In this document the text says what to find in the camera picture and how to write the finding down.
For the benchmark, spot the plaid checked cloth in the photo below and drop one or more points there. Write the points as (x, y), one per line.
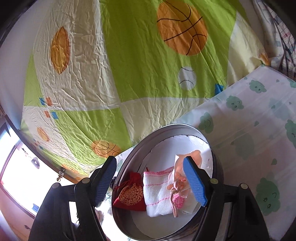
(279, 42)

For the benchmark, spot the white pink-trimmed towel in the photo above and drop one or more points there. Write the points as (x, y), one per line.
(156, 195)

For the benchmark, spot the round cookie tin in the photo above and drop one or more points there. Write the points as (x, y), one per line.
(156, 153)

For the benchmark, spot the cloud pattern table cloth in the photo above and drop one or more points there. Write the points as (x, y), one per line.
(251, 128)

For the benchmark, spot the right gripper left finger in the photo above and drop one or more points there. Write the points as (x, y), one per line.
(68, 212)

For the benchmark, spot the green basketball pattern sheet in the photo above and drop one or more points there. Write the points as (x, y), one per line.
(102, 75)

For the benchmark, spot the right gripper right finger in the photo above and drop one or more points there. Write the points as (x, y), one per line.
(246, 221)

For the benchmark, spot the red satin drawstring pouch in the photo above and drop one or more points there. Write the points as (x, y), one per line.
(131, 195)

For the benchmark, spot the pink drawstring pouch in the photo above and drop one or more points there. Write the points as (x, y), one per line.
(181, 196)

